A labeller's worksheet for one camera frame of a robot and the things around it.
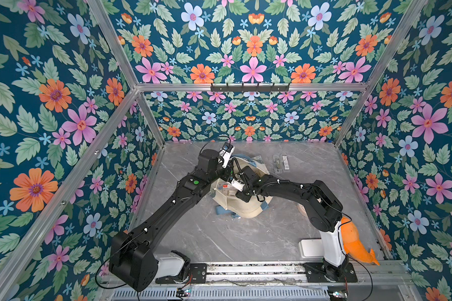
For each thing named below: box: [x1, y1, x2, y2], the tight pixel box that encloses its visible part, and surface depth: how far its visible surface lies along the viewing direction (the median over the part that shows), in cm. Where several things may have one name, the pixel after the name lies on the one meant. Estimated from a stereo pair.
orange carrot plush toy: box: [340, 216, 380, 266], surface depth 78 cm
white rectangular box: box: [298, 238, 324, 259], surface depth 77 cm
